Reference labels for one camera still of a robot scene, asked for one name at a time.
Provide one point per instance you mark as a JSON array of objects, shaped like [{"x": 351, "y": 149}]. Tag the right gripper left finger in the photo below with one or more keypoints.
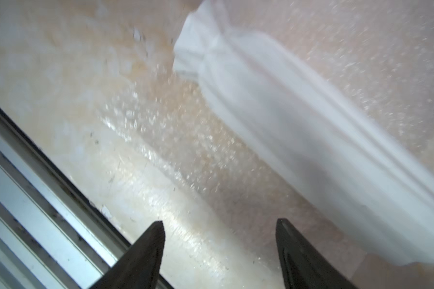
[{"x": 139, "y": 267}]

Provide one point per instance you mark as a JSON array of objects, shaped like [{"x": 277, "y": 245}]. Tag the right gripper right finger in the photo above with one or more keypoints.
[{"x": 303, "y": 267}]

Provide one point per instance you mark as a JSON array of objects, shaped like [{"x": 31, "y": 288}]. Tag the tall white ribbed vase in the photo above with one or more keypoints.
[{"x": 316, "y": 139}]

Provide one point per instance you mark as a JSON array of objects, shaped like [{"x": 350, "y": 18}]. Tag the bubble wrap pile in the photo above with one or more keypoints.
[{"x": 378, "y": 54}]

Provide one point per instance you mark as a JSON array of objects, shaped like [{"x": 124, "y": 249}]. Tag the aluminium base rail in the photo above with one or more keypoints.
[{"x": 50, "y": 236}]

